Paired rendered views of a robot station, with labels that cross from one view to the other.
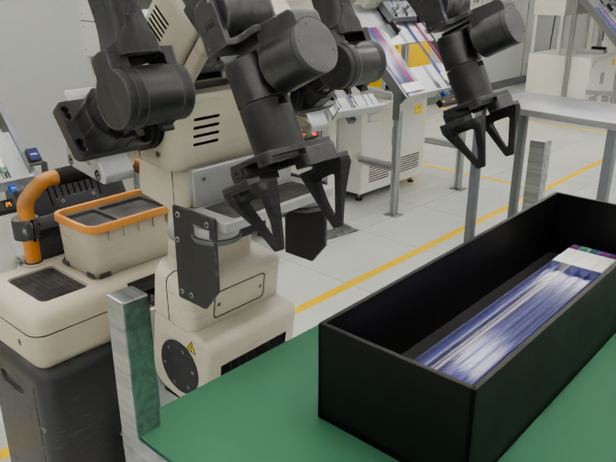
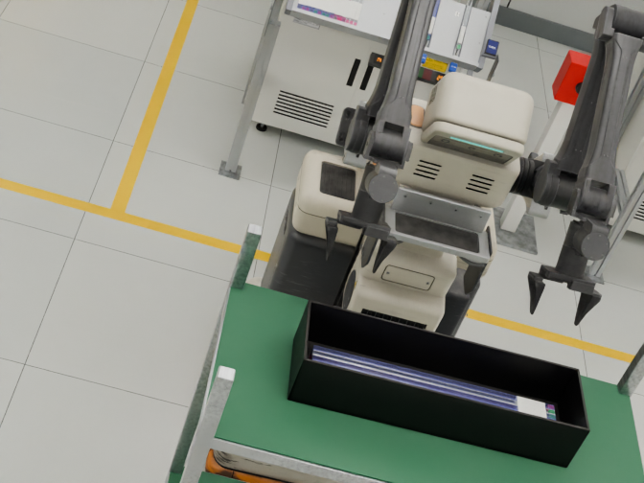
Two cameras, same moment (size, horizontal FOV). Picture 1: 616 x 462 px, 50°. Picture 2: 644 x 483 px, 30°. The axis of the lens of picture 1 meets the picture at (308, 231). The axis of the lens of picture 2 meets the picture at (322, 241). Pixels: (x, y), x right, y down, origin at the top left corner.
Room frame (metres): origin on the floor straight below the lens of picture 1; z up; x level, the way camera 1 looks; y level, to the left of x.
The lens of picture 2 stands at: (-0.86, -1.13, 2.55)
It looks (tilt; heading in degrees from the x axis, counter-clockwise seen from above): 36 degrees down; 38
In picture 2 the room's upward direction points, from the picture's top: 21 degrees clockwise
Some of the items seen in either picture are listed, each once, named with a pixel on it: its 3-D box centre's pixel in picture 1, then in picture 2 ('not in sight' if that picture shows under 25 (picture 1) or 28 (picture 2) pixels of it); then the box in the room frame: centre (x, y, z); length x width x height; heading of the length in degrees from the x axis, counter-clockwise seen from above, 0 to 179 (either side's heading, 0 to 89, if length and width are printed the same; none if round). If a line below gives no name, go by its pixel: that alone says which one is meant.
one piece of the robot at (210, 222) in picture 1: (250, 220); (429, 239); (1.06, 0.10, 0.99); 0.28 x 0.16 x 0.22; 138
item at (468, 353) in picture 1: (520, 320); (433, 393); (0.73, -0.26, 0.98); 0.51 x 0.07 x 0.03; 138
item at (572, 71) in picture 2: not in sight; (544, 149); (2.65, 0.81, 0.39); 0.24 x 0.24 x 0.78; 47
